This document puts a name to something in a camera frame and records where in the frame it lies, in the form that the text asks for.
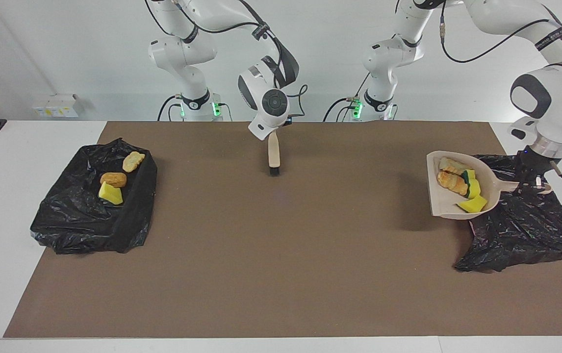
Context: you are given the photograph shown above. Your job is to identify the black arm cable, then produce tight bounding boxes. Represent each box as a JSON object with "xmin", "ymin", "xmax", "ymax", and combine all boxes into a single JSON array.
[
  {"xmin": 144, "ymin": 0, "xmax": 309, "ymax": 118},
  {"xmin": 438, "ymin": 0, "xmax": 562, "ymax": 188}
]

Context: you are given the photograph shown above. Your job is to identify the orange striped croissant piece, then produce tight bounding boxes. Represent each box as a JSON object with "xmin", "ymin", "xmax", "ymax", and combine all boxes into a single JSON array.
[{"xmin": 437, "ymin": 171, "xmax": 469, "ymax": 196}]

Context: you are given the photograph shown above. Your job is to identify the pale bread chunk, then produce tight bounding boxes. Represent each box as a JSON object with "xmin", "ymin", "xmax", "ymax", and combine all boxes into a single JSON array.
[{"xmin": 439, "ymin": 156, "xmax": 468, "ymax": 176}]

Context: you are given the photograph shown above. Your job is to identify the yellow sponge wedge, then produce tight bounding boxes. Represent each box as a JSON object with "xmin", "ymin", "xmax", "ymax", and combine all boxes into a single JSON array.
[{"xmin": 457, "ymin": 195, "xmax": 488, "ymax": 213}]

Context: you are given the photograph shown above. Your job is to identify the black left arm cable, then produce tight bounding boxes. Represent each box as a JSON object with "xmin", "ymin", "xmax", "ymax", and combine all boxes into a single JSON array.
[{"xmin": 438, "ymin": 0, "xmax": 562, "ymax": 188}]

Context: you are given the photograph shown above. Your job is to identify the yellow sponge with green pad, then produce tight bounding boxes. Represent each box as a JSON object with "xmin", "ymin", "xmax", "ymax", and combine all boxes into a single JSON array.
[{"xmin": 461, "ymin": 169, "xmax": 481, "ymax": 199}]

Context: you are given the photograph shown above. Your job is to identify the brown bread roll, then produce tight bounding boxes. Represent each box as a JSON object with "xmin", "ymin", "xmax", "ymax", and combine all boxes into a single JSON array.
[{"xmin": 100, "ymin": 172, "xmax": 128, "ymax": 189}]

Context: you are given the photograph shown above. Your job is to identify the beige plastic dustpan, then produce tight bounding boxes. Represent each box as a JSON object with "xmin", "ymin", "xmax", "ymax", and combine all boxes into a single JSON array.
[{"xmin": 426, "ymin": 151, "xmax": 554, "ymax": 220}]

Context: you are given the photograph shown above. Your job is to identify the brown table mat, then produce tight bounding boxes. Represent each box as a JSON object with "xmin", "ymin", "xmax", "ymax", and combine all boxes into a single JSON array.
[{"xmin": 3, "ymin": 121, "xmax": 562, "ymax": 339}]

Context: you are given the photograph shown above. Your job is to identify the ridged tan bread slice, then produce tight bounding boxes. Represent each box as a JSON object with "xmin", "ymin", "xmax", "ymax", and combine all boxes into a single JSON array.
[{"xmin": 123, "ymin": 151, "xmax": 146, "ymax": 173}]

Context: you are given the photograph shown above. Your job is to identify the beige hand brush black bristles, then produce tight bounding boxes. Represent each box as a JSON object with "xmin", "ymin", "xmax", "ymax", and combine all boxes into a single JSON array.
[{"xmin": 267, "ymin": 130, "xmax": 283, "ymax": 176}]

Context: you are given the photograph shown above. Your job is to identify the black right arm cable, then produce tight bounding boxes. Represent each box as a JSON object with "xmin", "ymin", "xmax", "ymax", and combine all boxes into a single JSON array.
[{"xmin": 144, "ymin": 0, "xmax": 309, "ymax": 118}]

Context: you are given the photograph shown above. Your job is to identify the black base cable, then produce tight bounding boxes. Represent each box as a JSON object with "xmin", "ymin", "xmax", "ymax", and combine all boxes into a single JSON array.
[
  {"xmin": 157, "ymin": 95, "xmax": 183, "ymax": 122},
  {"xmin": 323, "ymin": 97, "xmax": 360, "ymax": 122}
]

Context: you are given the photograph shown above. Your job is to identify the black left base cable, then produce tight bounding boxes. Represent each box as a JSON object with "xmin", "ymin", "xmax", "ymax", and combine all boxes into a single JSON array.
[{"xmin": 323, "ymin": 97, "xmax": 360, "ymax": 122}]

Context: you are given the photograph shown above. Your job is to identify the white wall socket box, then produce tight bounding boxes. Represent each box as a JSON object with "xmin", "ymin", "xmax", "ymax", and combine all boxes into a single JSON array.
[{"xmin": 32, "ymin": 94, "xmax": 79, "ymax": 118}]

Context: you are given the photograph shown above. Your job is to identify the notched yellow sponge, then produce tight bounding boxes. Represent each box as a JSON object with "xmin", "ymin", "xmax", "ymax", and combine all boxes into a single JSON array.
[{"xmin": 98, "ymin": 182, "xmax": 124, "ymax": 205}]

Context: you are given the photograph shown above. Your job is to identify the black right base cable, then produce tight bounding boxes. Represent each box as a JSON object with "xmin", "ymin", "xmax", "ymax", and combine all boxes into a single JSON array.
[{"xmin": 157, "ymin": 95, "xmax": 183, "ymax": 122}]

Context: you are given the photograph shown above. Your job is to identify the black trash bag bin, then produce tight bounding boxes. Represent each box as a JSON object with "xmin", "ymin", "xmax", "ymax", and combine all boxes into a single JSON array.
[
  {"xmin": 453, "ymin": 154, "xmax": 562, "ymax": 273},
  {"xmin": 30, "ymin": 138, "xmax": 158, "ymax": 254}
]

